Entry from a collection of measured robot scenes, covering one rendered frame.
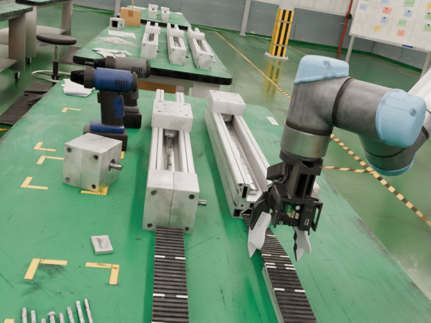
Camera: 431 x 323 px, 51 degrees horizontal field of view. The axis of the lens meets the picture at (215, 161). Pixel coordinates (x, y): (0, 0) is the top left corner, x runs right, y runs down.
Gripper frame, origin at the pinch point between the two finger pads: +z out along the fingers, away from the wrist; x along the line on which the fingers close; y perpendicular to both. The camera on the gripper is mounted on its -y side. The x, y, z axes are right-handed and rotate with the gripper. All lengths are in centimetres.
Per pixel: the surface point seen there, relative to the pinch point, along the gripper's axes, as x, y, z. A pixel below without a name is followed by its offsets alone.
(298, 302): 0.6, 14.2, 0.0
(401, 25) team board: 287, -528, -40
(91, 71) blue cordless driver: -41, -52, -18
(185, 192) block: -16.8, -9.2, -5.6
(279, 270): -0.4, 5.8, 0.1
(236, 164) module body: -3.7, -29.0, -5.2
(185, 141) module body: -15.3, -41.6, -5.2
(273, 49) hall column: 242, -1009, 60
